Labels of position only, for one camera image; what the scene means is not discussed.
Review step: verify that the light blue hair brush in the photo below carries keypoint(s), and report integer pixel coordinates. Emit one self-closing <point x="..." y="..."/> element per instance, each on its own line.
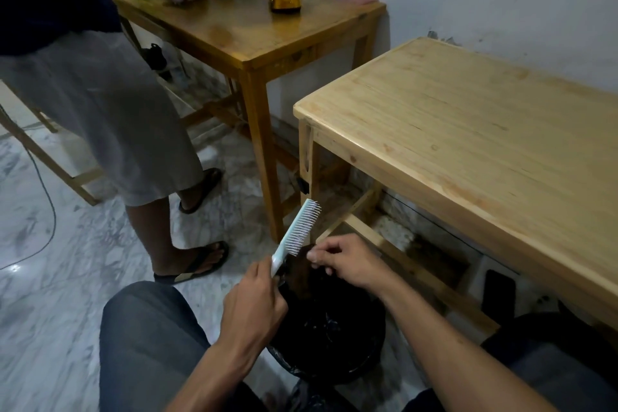
<point x="295" y="235"/>

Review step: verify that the wooden frame stand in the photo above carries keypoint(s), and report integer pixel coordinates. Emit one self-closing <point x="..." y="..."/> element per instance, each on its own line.
<point x="46" y="156"/>

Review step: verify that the black flip-flop sandal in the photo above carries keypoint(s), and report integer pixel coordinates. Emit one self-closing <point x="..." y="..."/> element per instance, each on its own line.
<point x="203" y="190"/>
<point x="195" y="266"/>

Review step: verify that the black lined trash bin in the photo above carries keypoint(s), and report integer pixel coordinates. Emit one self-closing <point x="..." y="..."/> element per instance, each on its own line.
<point x="328" y="324"/>

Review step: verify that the black phone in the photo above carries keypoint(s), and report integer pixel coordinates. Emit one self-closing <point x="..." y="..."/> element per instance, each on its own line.
<point x="498" y="296"/>

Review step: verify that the person's left thumb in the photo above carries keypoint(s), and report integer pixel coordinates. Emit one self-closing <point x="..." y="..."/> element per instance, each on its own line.
<point x="266" y="268"/>

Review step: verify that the person's right hand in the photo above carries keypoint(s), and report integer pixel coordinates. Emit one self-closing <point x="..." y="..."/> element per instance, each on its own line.
<point x="350" y="259"/>

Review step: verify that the person's right forearm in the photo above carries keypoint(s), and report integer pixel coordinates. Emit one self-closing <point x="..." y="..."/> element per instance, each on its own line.
<point x="458" y="353"/>

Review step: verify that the person's right thumb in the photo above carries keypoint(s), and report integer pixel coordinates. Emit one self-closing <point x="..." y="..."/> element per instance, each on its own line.
<point x="328" y="243"/>

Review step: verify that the person's left hand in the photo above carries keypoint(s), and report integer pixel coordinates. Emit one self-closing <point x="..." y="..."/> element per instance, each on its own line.
<point x="251" y="305"/>

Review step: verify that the light wooden table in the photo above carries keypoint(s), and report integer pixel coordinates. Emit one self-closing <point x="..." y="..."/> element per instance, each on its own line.
<point x="473" y="146"/>

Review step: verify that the dark wooden table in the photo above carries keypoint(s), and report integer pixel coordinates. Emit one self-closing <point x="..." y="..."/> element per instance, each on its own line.
<point x="241" y="40"/>

